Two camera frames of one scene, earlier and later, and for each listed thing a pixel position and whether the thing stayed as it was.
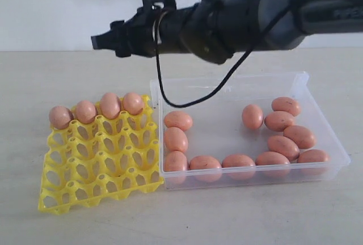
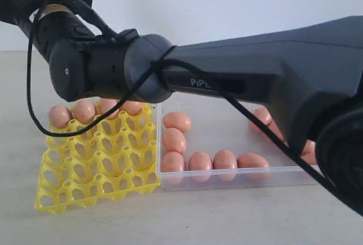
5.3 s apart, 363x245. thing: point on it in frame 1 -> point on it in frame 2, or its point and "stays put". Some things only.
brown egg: (85, 112) stays put
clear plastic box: (258, 129) stays put
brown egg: (269, 157) -> (252, 167)
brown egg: (252, 116) -> (264, 115)
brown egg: (133, 103) stays put
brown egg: (60, 117) stays put
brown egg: (237, 160) -> (225, 165)
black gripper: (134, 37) -> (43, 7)
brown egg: (175, 139) stays put
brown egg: (110, 105) stays put
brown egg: (178, 119) stays put
